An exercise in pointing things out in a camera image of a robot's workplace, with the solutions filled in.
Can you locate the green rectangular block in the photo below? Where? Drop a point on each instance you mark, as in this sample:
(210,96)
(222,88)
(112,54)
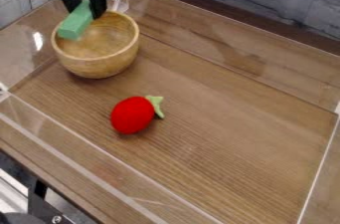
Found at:
(76,22)

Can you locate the clear acrylic tray wall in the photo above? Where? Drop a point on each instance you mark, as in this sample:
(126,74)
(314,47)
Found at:
(107,188)

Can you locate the brown wooden bowl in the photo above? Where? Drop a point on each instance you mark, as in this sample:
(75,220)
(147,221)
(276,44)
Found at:
(104,50)

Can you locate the black table leg bracket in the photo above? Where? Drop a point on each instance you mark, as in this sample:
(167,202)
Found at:
(42,212)

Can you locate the clear acrylic corner stand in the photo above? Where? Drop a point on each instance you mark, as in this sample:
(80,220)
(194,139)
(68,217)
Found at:
(120,6)

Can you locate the red plush strawberry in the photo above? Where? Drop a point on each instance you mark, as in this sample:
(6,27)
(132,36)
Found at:
(134,113)

